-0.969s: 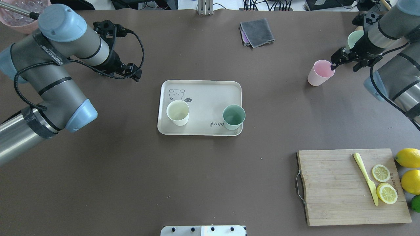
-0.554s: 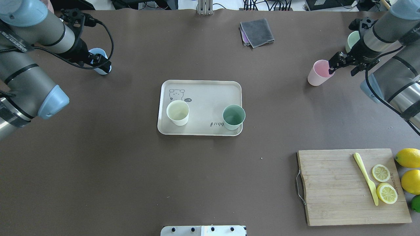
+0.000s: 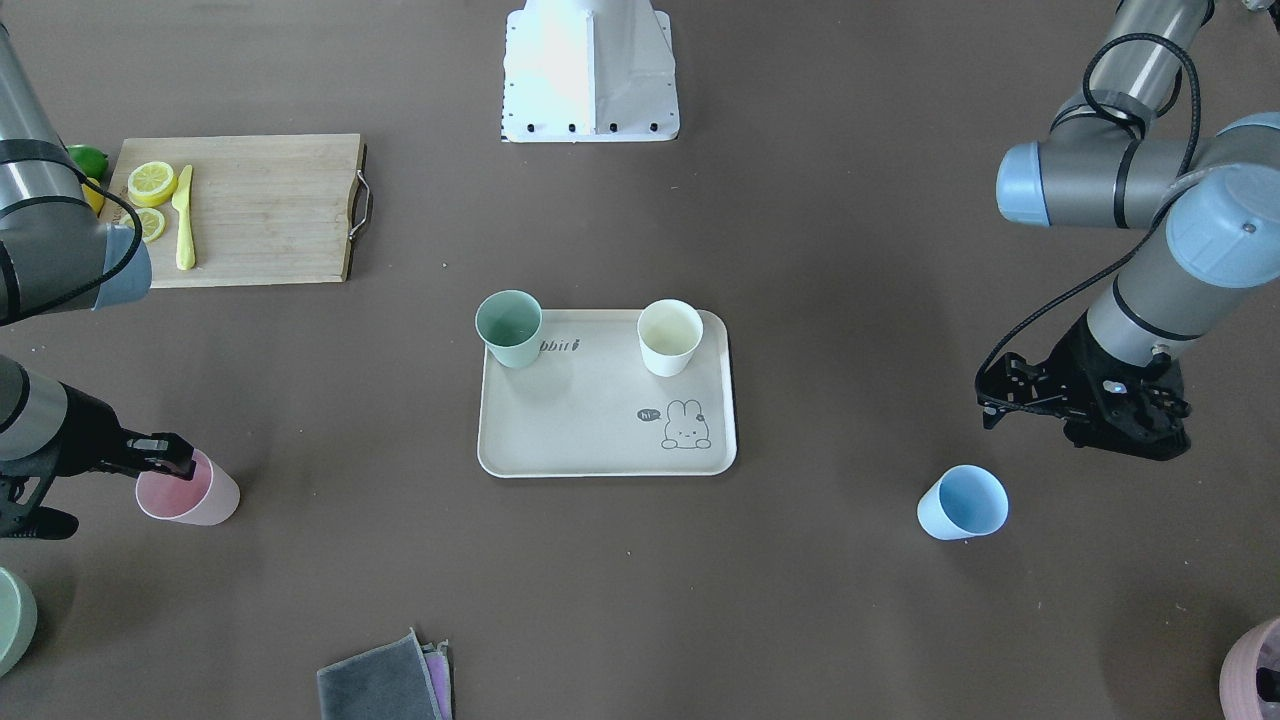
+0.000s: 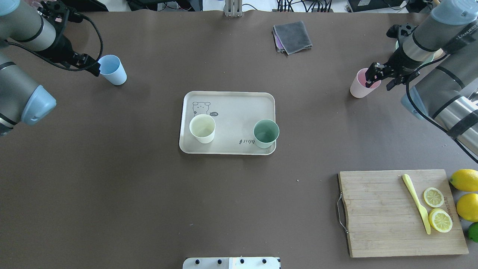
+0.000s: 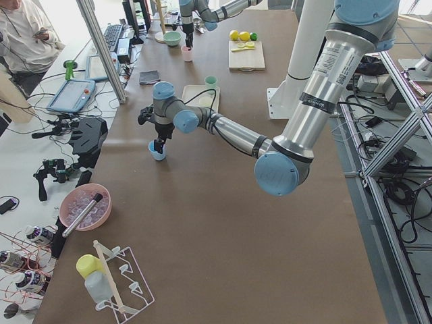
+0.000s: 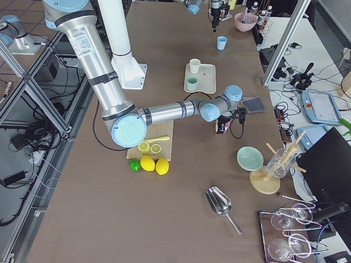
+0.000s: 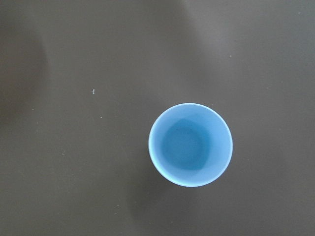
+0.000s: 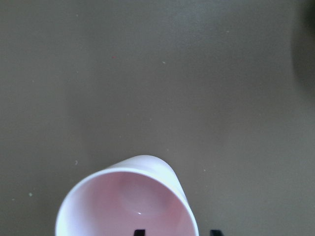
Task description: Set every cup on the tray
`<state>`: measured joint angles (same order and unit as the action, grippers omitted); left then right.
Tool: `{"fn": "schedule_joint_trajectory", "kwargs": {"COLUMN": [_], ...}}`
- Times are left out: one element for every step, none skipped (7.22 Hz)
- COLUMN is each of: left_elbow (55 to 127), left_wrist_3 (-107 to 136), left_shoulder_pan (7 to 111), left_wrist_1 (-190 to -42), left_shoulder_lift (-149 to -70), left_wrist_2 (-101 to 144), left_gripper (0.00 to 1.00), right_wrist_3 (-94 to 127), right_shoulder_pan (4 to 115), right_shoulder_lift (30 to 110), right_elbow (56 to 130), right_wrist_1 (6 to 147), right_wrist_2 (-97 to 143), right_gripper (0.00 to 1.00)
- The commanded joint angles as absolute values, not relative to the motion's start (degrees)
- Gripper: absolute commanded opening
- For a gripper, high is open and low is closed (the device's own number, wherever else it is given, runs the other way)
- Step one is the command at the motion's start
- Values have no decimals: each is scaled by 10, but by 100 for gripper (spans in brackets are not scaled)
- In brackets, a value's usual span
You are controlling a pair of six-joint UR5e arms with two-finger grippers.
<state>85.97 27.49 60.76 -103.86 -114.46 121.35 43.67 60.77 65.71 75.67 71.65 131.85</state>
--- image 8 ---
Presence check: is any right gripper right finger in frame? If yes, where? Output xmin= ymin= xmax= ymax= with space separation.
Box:
xmin=210 ymin=229 xmax=223 ymax=236

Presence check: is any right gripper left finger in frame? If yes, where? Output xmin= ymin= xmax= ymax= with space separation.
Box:
xmin=133 ymin=229 xmax=146 ymax=236

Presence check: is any pink plastic cup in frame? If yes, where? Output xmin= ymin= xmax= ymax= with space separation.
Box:
xmin=55 ymin=155 xmax=199 ymax=236

